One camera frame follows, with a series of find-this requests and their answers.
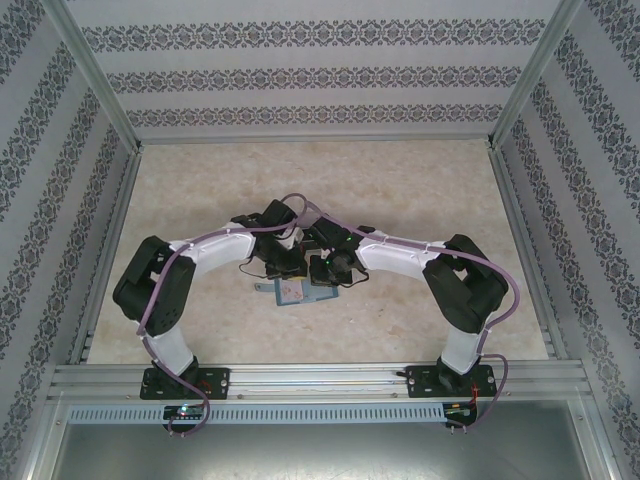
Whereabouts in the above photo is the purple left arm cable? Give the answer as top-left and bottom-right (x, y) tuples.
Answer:
(135, 193), (314, 437)

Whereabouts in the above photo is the teal leather card holder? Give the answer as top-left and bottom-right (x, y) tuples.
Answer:
(254, 276), (342, 308)

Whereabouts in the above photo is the aluminium side rail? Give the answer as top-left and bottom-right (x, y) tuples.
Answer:
(487, 144), (570, 361)

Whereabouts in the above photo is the aluminium frame post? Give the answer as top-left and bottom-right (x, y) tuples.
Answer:
(42, 0), (145, 152)
(486, 0), (585, 150)

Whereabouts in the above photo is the slotted grey cable duct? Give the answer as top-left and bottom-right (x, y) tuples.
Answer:
(67, 403), (446, 424)

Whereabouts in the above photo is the aluminium back rail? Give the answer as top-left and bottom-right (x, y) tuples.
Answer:
(138, 133), (495, 147)

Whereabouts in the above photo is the controller board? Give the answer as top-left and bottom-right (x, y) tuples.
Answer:
(442, 401), (479, 422)
(162, 404), (206, 422)

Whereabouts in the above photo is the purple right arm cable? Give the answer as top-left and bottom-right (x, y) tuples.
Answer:
(304, 199), (522, 432)

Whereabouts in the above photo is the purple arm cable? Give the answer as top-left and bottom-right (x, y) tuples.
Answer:
(135, 193), (314, 437)
(304, 199), (522, 432)

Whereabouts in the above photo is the thin black left cable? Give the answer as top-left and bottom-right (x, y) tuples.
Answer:
(239, 256), (269, 278)

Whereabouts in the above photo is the grey metal panel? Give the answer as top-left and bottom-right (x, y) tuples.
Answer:
(27, 394), (615, 480)

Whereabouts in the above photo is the thin black cable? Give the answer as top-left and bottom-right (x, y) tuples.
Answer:
(339, 268), (370, 291)
(239, 256), (269, 278)

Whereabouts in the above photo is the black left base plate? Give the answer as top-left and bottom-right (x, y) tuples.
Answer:
(139, 367), (231, 401)

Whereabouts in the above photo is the left controller board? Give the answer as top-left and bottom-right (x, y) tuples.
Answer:
(162, 404), (206, 422)

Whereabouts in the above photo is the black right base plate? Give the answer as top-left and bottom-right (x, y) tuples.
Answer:
(405, 364), (499, 399)

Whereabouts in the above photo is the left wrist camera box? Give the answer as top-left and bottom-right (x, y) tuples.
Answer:
(277, 226), (305, 250)

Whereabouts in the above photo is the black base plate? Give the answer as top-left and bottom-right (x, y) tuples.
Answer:
(405, 364), (499, 399)
(139, 367), (231, 401)

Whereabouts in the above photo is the thin black right cable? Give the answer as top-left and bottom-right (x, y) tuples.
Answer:
(339, 268), (370, 291)

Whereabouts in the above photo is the right controller board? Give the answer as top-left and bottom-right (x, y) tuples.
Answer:
(442, 401), (479, 422)

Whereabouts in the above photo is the aluminium front rail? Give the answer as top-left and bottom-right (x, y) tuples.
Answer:
(49, 363), (586, 402)

